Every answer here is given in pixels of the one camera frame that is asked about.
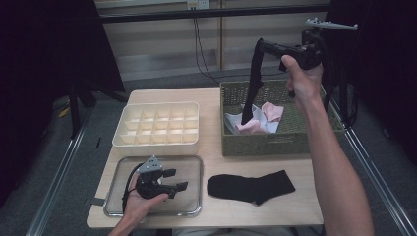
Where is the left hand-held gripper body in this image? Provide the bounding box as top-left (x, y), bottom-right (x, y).
top-left (135, 155), bottom-right (180, 200)

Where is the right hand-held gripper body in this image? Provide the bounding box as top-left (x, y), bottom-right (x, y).
top-left (279, 18), bottom-right (359, 71)

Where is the clear plastic lid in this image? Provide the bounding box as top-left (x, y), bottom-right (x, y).
top-left (103, 154), bottom-right (204, 218)

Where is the cream divided storage box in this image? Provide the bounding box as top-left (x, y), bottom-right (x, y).
top-left (111, 101), bottom-right (201, 157)

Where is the black sock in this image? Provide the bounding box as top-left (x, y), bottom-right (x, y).
top-left (240, 37), bottom-right (265, 126)
top-left (207, 169), bottom-right (296, 207)

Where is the green woven basket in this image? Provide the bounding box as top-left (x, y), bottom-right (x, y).
top-left (219, 77), bottom-right (346, 157)

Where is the pink sock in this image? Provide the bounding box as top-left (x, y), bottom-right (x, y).
top-left (235, 119), bottom-right (267, 136)
top-left (261, 101), bottom-right (285, 123)

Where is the person's left hand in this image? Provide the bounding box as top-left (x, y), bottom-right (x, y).
top-left (122, 173), bottom-right (170, 224)

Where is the person's right hand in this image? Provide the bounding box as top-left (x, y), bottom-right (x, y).
top-left (280, 54), bottom-right (325, 102)

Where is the black metal stand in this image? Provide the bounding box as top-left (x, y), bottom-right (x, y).
top-left (67, 78), bottom-right (129, 139)
top-left (338, 75), bottom-right (358, 127)

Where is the black curtain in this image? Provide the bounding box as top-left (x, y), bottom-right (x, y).
top-left (0, 0), bottom-right (126, 207)
top-left (308, 0), bottom-right (417, 165)

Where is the black horizontal bar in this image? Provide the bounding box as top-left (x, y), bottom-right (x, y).
top-left (97, 3), bottom-right (332, 24)

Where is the right hand-held gripper cable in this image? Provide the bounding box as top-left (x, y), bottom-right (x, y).
top-left (311, 32), bottom-right (337, 112)

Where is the black wall cable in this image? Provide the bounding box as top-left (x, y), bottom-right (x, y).
top-left (193, 18), bottom-right (314, 86)

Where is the white wall socket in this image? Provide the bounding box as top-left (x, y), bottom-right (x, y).
top-left (186, 0), bottom-right (210, 10)

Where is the metal floor rail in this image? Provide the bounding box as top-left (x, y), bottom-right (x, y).
top-left (328, 96), bottom-right (417, 236)
top-left (26, 107), bottom-right (96, 236)

